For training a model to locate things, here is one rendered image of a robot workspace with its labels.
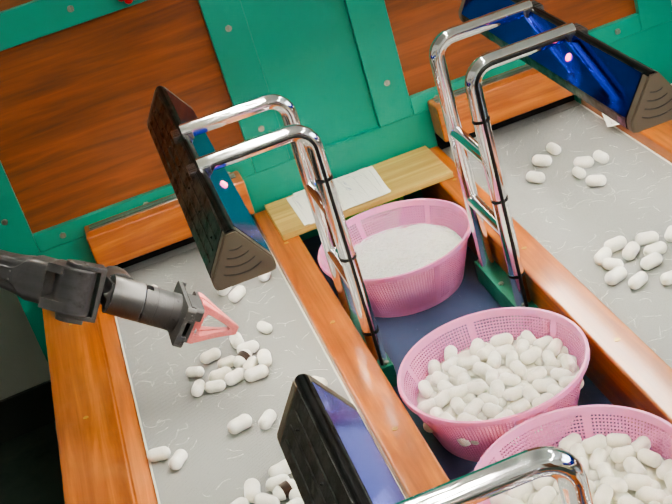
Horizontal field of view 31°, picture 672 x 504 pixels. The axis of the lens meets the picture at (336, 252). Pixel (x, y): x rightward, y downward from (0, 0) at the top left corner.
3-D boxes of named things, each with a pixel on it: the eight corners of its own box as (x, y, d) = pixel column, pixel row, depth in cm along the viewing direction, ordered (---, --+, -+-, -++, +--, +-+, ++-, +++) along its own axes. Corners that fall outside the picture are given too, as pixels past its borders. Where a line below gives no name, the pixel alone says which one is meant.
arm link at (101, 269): (55, 321, 172) (69, 262, 171) (45, 303, 183) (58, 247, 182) (137, 335, 176) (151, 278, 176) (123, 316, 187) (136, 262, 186)
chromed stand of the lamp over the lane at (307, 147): (282, 431, 182) (187, 169, 162) (255, 367, 200) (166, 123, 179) (399, 385, 185) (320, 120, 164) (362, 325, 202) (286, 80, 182)
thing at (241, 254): (216, 293, 147) (197, 242, 144) (149, 133, 202) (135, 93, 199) (278, 270, 148) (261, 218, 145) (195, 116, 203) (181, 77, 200)
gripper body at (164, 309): (189, 282, 184) (143, 269, 181) (200, 311, 175) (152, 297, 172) (174, 319, 186) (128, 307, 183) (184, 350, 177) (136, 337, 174)
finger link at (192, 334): (239, 297, 187) (182, 280, 183) (248, 317, 180) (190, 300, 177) (223, 335, 189) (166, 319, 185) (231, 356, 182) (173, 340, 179)
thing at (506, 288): (526, 335, 187) (463, 68, 167) (478, 280, 205) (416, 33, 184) (637, 291, 190) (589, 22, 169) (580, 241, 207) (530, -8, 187)
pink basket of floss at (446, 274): (439, 336, 194) (425, 286, 189) (303, 321, 209) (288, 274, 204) (508, 248, 212) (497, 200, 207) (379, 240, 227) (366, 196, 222)
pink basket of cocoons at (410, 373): (502, 507, 155) (487, 449, 151) (376, 432, 176) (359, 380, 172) (641, 398, 167) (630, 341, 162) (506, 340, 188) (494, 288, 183)
